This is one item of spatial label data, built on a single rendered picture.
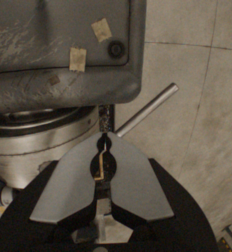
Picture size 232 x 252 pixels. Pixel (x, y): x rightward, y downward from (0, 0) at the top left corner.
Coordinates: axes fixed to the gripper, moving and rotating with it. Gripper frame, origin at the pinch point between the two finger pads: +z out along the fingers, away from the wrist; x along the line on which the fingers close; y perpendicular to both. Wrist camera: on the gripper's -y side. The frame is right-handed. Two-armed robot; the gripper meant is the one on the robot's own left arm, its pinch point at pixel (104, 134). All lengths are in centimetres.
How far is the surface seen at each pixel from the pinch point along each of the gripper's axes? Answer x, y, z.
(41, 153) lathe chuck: -11.7, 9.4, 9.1
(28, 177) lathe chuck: -15.4, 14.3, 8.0
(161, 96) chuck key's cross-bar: 6.7, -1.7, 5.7
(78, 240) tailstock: -26, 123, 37
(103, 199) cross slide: -3, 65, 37
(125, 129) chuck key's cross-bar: 2.4, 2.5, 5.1
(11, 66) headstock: -11.2, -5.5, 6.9
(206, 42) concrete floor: 110, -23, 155
